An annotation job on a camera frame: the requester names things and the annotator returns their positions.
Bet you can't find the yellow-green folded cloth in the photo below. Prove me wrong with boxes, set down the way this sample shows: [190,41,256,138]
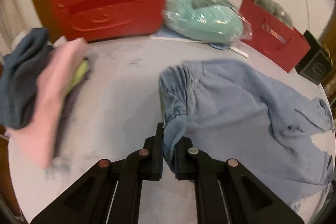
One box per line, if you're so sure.
[66,57,91,94]

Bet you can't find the dark blue folded cloth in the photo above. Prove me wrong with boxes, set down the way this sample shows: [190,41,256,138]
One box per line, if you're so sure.
[1,28,53,130]

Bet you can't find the mint plush in plastic wrap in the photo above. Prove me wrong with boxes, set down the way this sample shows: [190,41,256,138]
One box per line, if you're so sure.
[164,0,252,45]

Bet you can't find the red paper shopping bag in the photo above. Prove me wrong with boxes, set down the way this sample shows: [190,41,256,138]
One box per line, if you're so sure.
[240,0,310,73]

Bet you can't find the pink folded cloth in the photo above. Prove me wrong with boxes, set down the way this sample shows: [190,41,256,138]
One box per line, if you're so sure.
[7,38,88,169]

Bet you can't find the black gift box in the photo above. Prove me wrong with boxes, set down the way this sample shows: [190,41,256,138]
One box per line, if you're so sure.
[295,30,333,85]

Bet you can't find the grey plush item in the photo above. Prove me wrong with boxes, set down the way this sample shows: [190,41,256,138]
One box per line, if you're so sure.
[255,0,293,28]

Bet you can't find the light blue garment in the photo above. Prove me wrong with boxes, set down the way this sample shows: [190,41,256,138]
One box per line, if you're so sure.
[159,59,334,205]

